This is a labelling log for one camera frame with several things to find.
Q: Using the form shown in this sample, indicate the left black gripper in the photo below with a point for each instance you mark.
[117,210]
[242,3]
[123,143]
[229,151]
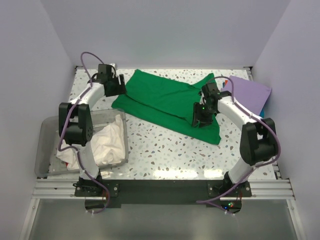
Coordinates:
[120,89]

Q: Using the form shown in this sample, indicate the folded blue t-shirt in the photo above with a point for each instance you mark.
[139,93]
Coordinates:
[264,110]

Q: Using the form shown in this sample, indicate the clear plastic bin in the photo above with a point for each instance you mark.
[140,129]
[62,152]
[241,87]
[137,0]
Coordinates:
[48,164]

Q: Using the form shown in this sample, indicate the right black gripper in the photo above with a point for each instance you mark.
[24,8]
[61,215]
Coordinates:
[197,116]

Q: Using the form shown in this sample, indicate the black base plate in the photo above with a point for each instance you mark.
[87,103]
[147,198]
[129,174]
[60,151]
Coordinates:
[145,192]

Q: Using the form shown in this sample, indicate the white t-shirt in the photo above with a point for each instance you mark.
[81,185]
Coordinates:
[108,146]

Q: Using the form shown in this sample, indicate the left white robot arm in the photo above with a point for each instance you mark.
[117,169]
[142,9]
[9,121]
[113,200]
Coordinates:
[75,123]

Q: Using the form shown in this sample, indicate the folded purple t-shirt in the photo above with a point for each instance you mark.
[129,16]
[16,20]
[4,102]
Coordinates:
[250,94]

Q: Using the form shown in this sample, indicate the green t-shirt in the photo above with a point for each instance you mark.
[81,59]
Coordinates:
[168,103]

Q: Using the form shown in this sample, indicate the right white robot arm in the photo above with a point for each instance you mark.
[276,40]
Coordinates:
[258,140]

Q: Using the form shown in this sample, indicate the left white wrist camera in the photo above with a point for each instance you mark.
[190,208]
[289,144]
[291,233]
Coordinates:
[114,66]

